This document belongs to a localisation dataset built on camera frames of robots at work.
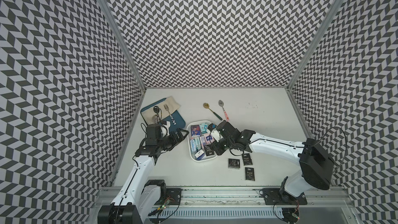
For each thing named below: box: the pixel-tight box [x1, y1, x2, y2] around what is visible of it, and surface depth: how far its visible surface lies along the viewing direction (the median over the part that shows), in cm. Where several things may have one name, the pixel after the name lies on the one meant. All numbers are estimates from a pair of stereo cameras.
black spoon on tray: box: [153, 105, 163, 123], surface depth 106 cm
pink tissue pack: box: [199, 135, 207, 146], surface depth 88 cm
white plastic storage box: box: [186, 119, 218, 162], surface depth 87 cm
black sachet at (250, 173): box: [245, 166, 255, 181], surface depth 80 cm
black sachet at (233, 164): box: [228, 158, 241, 170], surface depth 83 cm
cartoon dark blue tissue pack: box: [190, 124, 202, 137], surface depth 91 cm
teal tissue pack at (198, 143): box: [194, 136, 203, 152], surface depth 87 cm
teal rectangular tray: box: [139, 98, 187, 131], surface depth 103 cm
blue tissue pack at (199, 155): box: [194, 149, 205, 161], surface depth 80 cm
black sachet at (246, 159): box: [242, 153, 253, 166], surface depth 85 cm
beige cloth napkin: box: [143, 95, 182, 120], surface depth 107 cm
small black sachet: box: [203, 144, 215, 157], surface depth 82 cm
